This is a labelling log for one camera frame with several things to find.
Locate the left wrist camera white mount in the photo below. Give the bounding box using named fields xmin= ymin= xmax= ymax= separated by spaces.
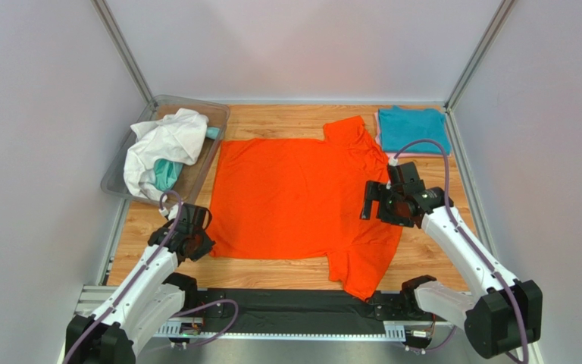
xmin=159 ymin=204 xmax=180 ymax=221

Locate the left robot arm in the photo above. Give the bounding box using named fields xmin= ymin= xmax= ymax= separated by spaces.
xmin=63 ymin=203 xmax=214 ymax=363

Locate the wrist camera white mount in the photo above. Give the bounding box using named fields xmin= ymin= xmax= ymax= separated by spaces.
xmin=159 ymin=204 xmax=180 ymax=221
xmin=388 ymin=157 xmax=399 ymax=167

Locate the orange t-shirt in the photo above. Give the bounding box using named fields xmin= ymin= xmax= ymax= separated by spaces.
xmin=208 ymin=116 xmax=402 ymax=300

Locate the folded blue t-shirt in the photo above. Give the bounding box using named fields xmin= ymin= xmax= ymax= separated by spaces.
xmin=377 ymin=105 xmax=452 ymax=156

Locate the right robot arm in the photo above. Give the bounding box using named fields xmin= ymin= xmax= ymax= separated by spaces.
xmin=360 ymin=158 xmax=543 ymax=363

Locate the aluminium frame rail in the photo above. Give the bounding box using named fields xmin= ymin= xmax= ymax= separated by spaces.
xmin=56 ymin=284 xmax=544 ymax=364

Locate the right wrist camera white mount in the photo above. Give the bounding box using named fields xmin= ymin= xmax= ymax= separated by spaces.
xmin=388 ymin=157 xmax=399 ymax=167

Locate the white t-shirt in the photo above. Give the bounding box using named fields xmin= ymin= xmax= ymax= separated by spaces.
xmin=123 ymin=108 xmax=209 ymax=200

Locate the teal green t-shirt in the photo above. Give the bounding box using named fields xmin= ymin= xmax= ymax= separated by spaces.
xmin=152 ymin=127 xmax=220 ymax=191

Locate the folded pink t-shirt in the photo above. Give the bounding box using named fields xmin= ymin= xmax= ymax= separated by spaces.
xmin=374 ymin=111 xmax=452 ymax=159

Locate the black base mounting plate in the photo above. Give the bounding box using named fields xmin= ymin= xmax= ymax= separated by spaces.
xmin=183 ymin=289 xmax=432 ymax=334

